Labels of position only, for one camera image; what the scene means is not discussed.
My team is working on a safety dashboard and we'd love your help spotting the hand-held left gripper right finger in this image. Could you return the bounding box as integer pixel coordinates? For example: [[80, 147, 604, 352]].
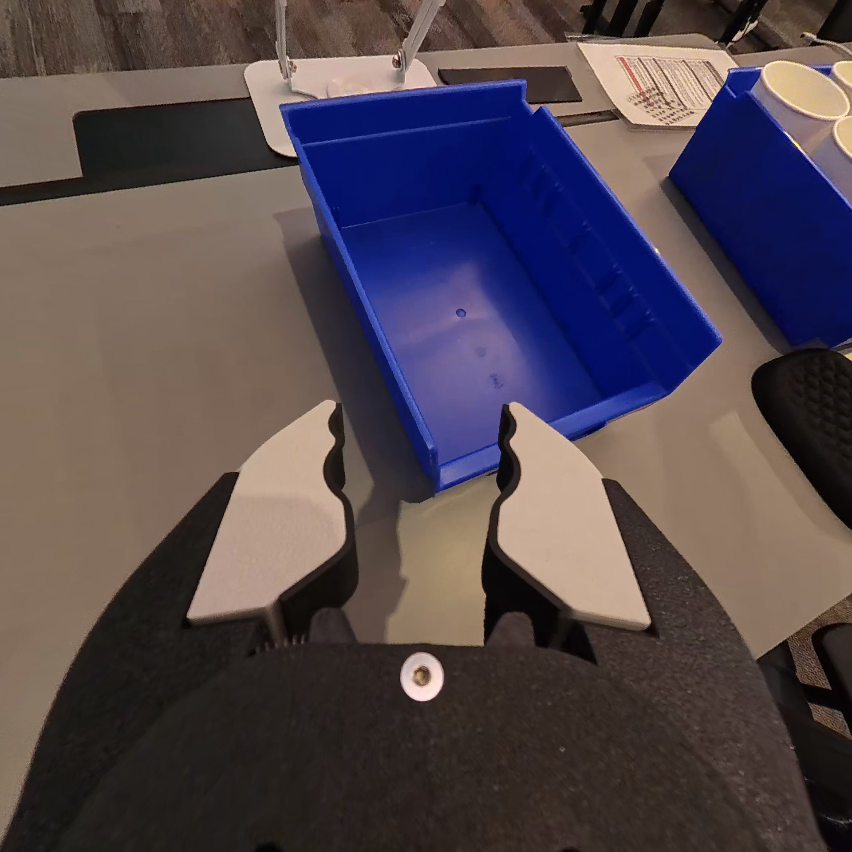
[[482, 402, 653, 650]]

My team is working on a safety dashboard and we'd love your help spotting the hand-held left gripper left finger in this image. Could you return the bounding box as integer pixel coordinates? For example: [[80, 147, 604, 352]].
[[186, 400, 359, 643]]

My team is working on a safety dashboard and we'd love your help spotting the blue plastic bin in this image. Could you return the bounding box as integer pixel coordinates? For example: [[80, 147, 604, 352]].
[[669, 63, 852, 350], [280, 80, 724, 497]]

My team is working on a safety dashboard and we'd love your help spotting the black quilted mouse pad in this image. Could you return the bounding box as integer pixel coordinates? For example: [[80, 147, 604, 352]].
[[751, 349, 852, 531]]

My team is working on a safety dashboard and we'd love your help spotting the black flat plate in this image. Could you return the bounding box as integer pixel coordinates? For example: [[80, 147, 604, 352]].
[[437, 65, 584, 105], [0, 100, 298, 206]]

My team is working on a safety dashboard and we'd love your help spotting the laminated instruction sheet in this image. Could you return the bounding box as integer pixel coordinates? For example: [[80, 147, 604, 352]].
[[578, 41, 740, 133]]

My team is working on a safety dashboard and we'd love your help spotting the instruction sheet on stand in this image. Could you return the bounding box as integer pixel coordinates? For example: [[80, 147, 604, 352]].
[[272, 0, 448, 87]]

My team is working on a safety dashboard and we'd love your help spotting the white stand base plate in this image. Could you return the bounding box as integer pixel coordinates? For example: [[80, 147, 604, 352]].
[[244, 53, 439, 159]]

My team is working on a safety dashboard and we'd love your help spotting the black metal stand frame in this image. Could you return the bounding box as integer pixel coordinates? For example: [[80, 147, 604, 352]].
[[579, 0, 773, 42]]

